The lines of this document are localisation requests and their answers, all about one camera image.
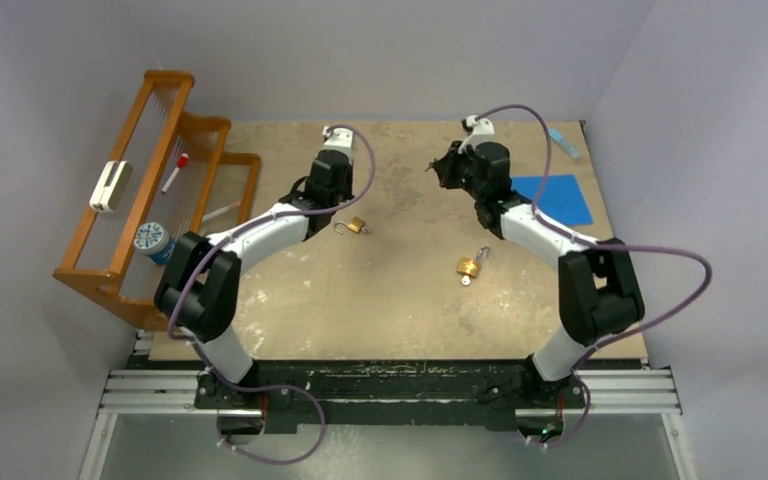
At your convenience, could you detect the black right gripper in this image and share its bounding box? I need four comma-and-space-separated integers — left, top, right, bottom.
433, 142, 486, 202

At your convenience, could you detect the brass padlock with key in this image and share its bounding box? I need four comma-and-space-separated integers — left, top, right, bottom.
456, 246, 491, 286
333, 216, 371, 235

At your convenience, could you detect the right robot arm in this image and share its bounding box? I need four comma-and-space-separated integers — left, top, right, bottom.
428, 141, 645, 407

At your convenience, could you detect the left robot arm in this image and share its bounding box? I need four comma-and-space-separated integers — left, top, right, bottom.
154, 146, 355, 409

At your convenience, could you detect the light blue marker pen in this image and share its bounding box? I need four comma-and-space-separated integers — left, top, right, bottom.
549, 128, 581, 160

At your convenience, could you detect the blue folder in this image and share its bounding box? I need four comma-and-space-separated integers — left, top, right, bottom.
512, 174, 593, 227

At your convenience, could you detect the white pen on rack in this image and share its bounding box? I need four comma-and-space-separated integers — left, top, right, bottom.
201, 201, 241, 222

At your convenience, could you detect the red capped marker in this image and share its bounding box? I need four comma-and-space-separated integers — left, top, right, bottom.
161, 152, 190, 195

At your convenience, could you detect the orange wooden rack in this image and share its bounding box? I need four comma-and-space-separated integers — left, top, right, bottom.
53, 70, 262, 331

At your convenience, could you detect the blue white tape roll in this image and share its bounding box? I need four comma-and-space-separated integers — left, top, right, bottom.
132, 222, 176, 265

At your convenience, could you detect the white stapler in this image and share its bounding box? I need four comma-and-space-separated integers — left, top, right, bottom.
88, 160, 133, 213

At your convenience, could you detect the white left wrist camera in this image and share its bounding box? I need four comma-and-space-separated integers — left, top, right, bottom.
322, 125, 355, 162

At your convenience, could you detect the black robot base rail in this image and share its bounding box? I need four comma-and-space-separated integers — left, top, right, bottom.
100, 360, 681, 440

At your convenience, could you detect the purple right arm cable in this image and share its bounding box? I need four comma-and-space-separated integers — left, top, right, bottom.
476, 103, 715, 452

